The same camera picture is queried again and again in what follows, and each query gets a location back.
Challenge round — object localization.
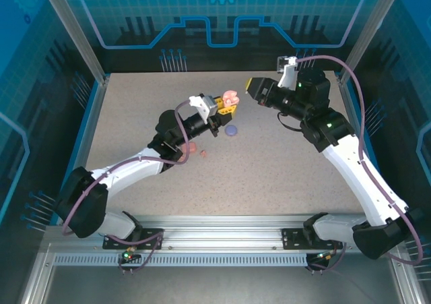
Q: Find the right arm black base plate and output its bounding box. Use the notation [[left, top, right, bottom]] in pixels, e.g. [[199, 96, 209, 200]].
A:
[[281, 228, 344, 251]]

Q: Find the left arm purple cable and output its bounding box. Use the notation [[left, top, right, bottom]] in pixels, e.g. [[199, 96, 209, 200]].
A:
[[62, 100, 193, 274]]

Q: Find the aluminium mounting rail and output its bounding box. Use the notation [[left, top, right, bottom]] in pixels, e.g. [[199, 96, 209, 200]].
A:
[[45, 214, 403, 255]]

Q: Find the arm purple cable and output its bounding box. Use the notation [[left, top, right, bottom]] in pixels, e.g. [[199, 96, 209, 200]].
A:
[[62, 100, 193, 274], [294, 55, 424, 274]]

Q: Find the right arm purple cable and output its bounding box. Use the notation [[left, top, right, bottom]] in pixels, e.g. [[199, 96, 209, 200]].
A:
[[294, 55, 424, 274]]

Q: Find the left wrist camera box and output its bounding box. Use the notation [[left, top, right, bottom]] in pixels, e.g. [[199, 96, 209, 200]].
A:
[[188, 95, 210, 121]]

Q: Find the pink round charging case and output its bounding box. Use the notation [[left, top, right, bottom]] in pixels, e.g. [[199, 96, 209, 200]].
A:
[[222, 88, 240, 107]]

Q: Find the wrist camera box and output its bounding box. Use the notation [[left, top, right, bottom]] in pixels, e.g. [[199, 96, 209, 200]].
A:
[[275, 56, 299, 88], [188, 95, 210, 121]]

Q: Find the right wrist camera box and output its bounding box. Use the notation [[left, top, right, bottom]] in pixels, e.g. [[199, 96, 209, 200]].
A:
[[275, 56, 299, 88]]

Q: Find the blue table side trim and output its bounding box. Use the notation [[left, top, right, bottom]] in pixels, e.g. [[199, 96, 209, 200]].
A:
[[345, 78, 397, 210], [53, 78, 102, 204]]

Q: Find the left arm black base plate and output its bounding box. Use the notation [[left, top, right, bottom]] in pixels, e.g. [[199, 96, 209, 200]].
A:
[[102, 228, 165, 251]]

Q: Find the aluminium frame post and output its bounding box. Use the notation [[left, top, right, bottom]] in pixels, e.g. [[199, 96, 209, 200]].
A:
[[337, 0, 407, 86], [36, 0, 111, 84]]

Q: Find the slotted grey cable duct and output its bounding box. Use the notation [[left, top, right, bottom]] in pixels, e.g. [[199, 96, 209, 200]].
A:
[[53, 253, 309, 268]]

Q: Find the cable connector with lights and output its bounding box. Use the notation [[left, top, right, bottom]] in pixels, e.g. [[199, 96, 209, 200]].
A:
[[308, 249, 338, 264], [121, 246, 141, 264]]

